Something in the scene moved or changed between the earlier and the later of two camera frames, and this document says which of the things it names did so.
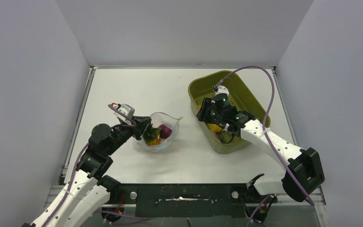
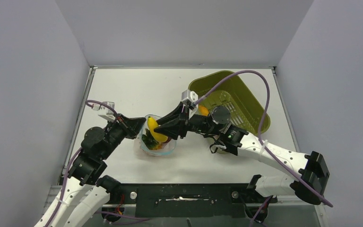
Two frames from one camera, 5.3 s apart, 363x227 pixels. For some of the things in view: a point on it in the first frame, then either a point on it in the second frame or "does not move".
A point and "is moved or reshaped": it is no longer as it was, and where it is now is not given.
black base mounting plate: (188, 200) does not move
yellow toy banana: (214, 127) is moved or reshaped
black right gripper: (203, 115) → (175, 129)
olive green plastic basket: (201, 86) does not move
